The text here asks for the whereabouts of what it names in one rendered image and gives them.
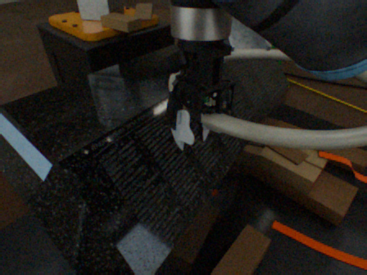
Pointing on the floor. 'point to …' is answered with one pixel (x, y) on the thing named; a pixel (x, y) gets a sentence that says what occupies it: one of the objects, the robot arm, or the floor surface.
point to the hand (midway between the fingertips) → (190, 137)
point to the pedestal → (99, 49)
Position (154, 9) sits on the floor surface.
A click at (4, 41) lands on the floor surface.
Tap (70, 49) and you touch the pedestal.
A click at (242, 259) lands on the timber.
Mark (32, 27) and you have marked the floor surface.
